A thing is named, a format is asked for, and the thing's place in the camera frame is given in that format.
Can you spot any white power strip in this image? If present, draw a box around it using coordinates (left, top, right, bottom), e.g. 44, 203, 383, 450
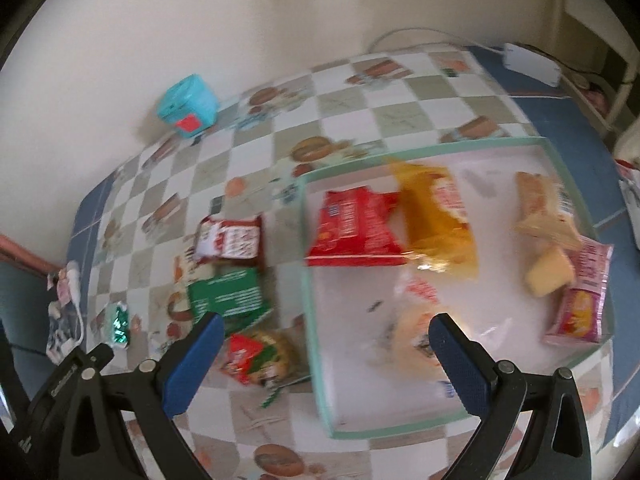
502, 42, 561, 86

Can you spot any small red snack packet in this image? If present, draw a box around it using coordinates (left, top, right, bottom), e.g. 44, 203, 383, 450
220, 334, 273, 387

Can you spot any yellow snack packet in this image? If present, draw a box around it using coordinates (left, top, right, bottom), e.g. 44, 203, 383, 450
389, 159, 481, 277

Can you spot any green snack packet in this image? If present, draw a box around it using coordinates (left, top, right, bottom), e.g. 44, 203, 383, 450
186, 266, 273, 336

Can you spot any small pink card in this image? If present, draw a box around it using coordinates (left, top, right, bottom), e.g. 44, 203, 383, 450
50, 269, 71, 303

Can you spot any green-edged cookie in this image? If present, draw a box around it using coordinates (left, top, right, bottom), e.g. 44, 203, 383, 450
240, 329, 311, 408

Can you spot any beige biscuit packet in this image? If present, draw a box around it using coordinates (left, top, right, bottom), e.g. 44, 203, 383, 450
514, 171, 586, 298

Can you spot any white wooden stand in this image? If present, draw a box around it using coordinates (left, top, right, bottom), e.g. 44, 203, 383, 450
555, 0, 632, 131

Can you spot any teal toy cube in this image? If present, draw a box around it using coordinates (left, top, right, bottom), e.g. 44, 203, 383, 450
156, 74, 219, 139

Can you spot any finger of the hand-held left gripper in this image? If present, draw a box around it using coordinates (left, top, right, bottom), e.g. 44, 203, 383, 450
89, 342, 114, 375

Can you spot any clear bun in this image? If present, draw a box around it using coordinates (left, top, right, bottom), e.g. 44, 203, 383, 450
370, 272, 468, 401

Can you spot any teal cardboard tray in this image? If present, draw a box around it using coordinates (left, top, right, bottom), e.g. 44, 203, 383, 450
297, 136, 616, 442

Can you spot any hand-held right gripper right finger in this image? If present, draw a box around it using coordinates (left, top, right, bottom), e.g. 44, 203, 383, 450
428, 312, 594, 480

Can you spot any checkered printed tablecloth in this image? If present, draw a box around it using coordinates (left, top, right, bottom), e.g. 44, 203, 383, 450
0, 42, 640, 480

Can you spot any white earphone cable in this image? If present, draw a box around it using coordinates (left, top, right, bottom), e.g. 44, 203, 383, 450
47, 260, 87, 366

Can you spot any red-white milk biscuit packet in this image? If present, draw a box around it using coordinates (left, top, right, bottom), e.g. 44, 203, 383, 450
192, 214, 265, 270

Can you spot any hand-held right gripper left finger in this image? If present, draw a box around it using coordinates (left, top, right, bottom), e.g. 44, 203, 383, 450
62, 311, 227, 480

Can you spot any pink cake packet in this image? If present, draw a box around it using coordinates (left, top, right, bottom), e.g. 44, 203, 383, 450
542, 239, 615, 346

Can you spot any green foil candy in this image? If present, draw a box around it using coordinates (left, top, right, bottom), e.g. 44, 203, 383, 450
102, 301, 132, 350

